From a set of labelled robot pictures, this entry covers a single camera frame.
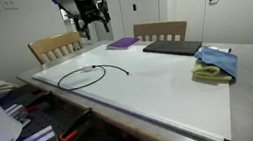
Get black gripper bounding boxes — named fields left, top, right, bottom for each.
left=71, top=0, right=114, bottom=42

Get white charger adapter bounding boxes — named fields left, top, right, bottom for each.
left=81, top=64, right=98, bottom=73

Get black charger cable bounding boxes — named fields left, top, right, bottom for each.
left=54, top=59, right=132, bottom=94

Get white whiteboard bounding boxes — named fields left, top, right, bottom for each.
left=28, top=25, right=240, bottom=141

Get white kitchen base cabinet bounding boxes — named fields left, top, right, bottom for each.
left=92, top=13, right=115, bottom=43

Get purple notebook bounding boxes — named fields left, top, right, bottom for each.
left=105, top=34, right=142, bottom=53

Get light wooden slat-back chair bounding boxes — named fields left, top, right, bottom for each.
left=26, top=30, right=86, bottom=68
left=132, top=16, right=191, bottom=49

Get closed black laptop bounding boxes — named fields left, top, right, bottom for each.
left=142, top=33, right=205, bottom=64

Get white door with paper sign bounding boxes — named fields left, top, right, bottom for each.
left=162, top=0, right=221, bottom=47

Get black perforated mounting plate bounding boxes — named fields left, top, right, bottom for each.
left=0, top=74, right=98, bottom=141

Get white folded cloth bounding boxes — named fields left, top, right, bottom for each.
left=0, top=78, right=21, bottom=98

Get yellow-green cloth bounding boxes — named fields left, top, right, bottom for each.
left=190, top=54, right=234, bottom=89

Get silver metal brackets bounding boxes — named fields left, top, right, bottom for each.
left=3, top=101, right=33, bottom=132

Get blue cloth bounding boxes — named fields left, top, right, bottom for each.
left=193, top=42, right=242, bottom=85

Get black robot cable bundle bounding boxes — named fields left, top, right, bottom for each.
left=48, top=0, right=121, bottom=25

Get white wall switch plate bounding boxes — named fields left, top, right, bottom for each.
left=0, top=0, right=19, bottom=12

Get black clamp with red handle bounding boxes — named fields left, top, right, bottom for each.
left=18, top=91, right=56, bottom=115

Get black clamp with orange handle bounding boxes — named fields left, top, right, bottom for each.
left=55, top=107, right=98, bottom=141

